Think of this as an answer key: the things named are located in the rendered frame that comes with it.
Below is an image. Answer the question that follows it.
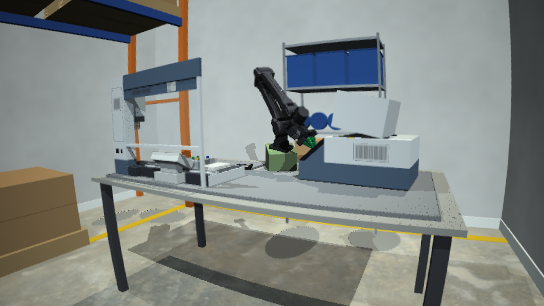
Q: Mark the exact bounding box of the white benchtop lab instrument with lid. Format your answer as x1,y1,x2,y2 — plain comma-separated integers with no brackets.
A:
298,90,420,190

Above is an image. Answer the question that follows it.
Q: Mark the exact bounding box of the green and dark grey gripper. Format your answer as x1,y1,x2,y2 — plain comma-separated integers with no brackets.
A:
296,129,318,149

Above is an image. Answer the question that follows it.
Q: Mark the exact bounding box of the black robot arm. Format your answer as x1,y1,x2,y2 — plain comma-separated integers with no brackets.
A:
253,67,309,153

